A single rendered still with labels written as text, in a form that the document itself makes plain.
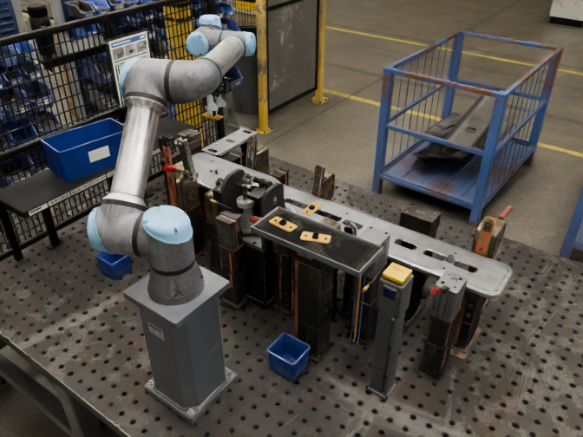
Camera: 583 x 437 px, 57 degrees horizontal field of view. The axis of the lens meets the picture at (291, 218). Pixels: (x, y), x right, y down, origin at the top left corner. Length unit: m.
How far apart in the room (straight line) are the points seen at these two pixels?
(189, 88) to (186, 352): 0.71
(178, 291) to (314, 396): 0.57
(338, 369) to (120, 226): 0.84
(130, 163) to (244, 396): 0.78
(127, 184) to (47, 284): 0.94
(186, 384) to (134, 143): 0.69
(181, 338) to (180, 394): 0.23
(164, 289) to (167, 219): 0.19
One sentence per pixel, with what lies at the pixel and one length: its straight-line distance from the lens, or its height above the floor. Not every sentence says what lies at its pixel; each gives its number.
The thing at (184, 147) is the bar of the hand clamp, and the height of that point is 1.19.
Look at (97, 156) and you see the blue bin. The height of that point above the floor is 1.09.
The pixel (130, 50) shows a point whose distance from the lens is 2.53.
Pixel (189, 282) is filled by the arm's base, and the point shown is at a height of 1.15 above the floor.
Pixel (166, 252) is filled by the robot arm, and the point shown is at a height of 1.26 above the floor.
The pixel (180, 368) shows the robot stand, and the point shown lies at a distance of 1.58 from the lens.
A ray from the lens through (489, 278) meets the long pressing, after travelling 1.77.
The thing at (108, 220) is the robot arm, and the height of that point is 1.31.
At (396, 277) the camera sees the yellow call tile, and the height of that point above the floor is 1.16.
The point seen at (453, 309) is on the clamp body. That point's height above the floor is 1.00.
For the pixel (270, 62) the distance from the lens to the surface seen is 4.87.
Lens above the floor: 2.07
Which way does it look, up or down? 34 degrees down
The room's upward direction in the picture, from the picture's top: straight up
